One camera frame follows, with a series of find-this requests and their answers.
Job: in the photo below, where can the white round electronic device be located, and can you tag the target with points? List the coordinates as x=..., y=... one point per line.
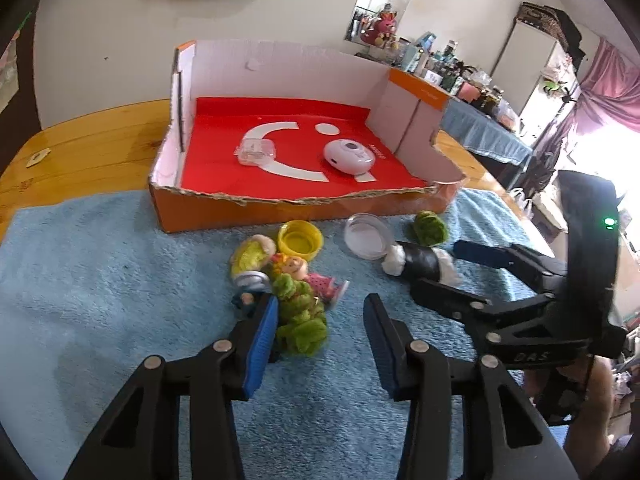
x=345, y=157

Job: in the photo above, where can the beige and yellow plush toy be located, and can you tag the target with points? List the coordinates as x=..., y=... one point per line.
x=250, y=255

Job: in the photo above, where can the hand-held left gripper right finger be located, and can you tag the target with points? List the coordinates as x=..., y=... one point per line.
x=380, y=345

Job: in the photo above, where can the yellow plastic cup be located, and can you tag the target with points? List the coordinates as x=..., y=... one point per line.
x=300, y=240

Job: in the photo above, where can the black and white sushi toy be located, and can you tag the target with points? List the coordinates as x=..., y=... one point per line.
x=425, y=262

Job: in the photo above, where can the pink plush animal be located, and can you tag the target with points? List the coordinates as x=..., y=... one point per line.
x=382, y=25

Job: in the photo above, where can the white refrigerator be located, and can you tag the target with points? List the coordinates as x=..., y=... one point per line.
x=520, y=60

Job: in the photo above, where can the doll in pink dress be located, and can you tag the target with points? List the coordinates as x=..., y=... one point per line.
x=320, y=282

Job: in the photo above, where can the person's right hand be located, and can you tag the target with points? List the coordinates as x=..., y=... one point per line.
x=602, y=395

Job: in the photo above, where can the pink curtain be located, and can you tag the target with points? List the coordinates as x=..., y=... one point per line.
x=610, y=75

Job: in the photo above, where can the blue towel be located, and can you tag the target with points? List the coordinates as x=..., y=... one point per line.
x=100, y=285

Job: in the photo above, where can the orange cardboard box red bottom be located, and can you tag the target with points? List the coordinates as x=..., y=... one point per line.
x=280, y=75

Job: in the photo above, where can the beige hanging paper sheet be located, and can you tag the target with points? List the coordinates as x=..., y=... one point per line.
x=7, y=75

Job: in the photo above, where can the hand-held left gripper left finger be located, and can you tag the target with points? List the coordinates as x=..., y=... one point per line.
x=262, y=340

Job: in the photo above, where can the small clear plastic case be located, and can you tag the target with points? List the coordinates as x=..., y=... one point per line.
x=255, y=152

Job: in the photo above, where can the boy figurine with blue cap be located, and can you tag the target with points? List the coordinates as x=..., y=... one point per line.
x=250, y=280

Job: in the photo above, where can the cluttered side table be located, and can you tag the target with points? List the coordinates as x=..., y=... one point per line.
x=450, y=70

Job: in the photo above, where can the black bag on refrigerator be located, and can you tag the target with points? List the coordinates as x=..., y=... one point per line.
x=567, y=25

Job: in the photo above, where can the white plastic bag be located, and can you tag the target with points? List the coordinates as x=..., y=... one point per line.
x=522, y=202

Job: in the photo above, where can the small beige tag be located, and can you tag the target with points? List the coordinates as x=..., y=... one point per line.
x=38, y=158

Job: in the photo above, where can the large green plush toy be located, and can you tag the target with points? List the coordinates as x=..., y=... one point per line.
x=300, y=320

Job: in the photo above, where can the leopard print bag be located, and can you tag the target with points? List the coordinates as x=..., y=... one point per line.
x=535, y=17

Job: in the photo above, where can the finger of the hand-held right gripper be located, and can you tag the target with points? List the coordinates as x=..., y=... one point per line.
x=480, y=252
x=440, y=295

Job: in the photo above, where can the small green plush toy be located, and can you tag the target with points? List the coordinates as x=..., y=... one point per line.
x=430, y=228

